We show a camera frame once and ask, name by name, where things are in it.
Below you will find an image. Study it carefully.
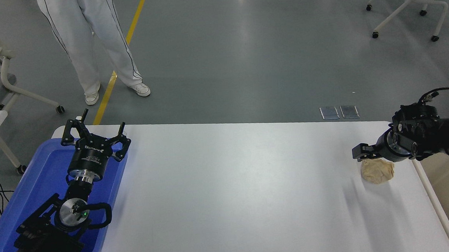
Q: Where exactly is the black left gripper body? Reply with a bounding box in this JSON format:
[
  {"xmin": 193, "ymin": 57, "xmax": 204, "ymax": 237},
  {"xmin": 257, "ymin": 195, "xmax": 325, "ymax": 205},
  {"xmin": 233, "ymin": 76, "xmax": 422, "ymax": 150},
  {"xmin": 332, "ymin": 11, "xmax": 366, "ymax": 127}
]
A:
[{"xmin": 66, "ymin": 137, "xmax": 115, "ymax": 179}]

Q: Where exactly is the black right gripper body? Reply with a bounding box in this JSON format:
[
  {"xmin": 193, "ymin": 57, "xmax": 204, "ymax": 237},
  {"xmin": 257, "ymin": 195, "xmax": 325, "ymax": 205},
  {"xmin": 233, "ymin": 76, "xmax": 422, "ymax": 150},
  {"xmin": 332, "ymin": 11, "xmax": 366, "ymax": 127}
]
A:
[{"xmin": 374, "ymin": 129, "xmax": 401, "ymax": 163}]

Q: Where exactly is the tan paper ball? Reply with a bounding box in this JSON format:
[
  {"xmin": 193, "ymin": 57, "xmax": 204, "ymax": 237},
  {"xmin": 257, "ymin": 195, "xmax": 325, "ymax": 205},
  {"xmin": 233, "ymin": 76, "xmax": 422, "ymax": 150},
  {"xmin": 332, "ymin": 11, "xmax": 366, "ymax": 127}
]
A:
[{"xmin": 360, "ymin": 157, "xmax": 396, "ymax": 186}]

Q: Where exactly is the metal floor plate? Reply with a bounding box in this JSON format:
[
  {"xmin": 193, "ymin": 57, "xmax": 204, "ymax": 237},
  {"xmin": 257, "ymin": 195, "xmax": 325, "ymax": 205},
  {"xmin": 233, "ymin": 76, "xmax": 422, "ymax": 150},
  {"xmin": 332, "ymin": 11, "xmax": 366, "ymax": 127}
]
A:
[
  {"xmin": 339, "ymin": 105, "xmax": 360, "ymax": 120},
  {"xmin": 319, "ymin": 106, "xmax": 340, "ymax": 121}
]

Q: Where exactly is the blue plastic tray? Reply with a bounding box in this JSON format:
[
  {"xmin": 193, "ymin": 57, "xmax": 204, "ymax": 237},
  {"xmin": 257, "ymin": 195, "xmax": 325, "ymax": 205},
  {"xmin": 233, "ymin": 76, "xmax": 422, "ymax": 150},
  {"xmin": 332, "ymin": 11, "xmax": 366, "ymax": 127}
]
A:
[{"xmin": 0, "ymin": 134, "xmax": 135, "ymax": 252}]

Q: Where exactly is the person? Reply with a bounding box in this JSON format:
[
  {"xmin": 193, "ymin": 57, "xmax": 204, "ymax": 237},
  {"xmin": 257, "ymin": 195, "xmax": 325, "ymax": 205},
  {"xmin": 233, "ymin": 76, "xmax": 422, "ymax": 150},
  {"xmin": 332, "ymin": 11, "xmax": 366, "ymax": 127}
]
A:
[{"xmin": 36, "ymin": 0, "xmax": 152, "ymax": 109}]

